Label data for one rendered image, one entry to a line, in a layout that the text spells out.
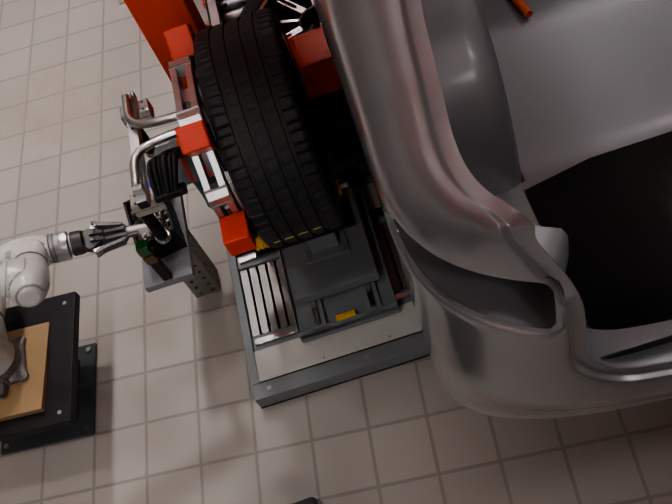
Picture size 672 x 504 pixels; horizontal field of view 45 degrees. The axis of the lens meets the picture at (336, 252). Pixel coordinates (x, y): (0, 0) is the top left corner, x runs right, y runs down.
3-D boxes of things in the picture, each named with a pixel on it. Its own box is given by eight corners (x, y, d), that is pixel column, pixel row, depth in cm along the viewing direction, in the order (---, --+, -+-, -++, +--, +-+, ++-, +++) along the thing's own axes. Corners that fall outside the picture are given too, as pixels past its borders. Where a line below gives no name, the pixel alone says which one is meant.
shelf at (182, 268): (195, 277, 268) (192, 273, 265) (148, 293, 269) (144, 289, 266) (180, 179, 291) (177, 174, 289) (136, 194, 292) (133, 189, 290)
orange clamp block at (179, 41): (198, 53, 227) (187, 22, 225) (172, 63, 228) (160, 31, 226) (202, 54, 234) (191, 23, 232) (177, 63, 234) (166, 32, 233)
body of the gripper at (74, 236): (69, 248, 239) (101, 241, 241) (66, 226, 243) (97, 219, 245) (75, 262, 245) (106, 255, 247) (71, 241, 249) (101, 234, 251)
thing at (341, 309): (400, 313, 282) (396, 300, 274) (303, 344, 284) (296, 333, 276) (365, 202, 309) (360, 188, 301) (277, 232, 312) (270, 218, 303)
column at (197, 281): (220, 290, 314) (179, 234, 279) (196, 298, 314) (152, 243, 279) (217, 269, 319) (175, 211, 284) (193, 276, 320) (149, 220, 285)
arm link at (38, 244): (55, 254, 250) (56, 277, 240) (3, 265, 247) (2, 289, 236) (46, 225, 244) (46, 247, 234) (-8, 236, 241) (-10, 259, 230)
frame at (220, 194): (273, 266, 244) (209, 159, 199) (252, 272, 245) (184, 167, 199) (243, 135, 274) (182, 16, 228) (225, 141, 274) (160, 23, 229)
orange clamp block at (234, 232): (252, 222, 224) (257, 248, 219) (225, 231, 225) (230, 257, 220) (244, 209, 218) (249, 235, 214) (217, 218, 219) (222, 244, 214)
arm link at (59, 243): (46, 227, 242) (66, 223, 243) (53, 245, 249) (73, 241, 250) (49, 251, 237) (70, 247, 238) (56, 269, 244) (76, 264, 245)
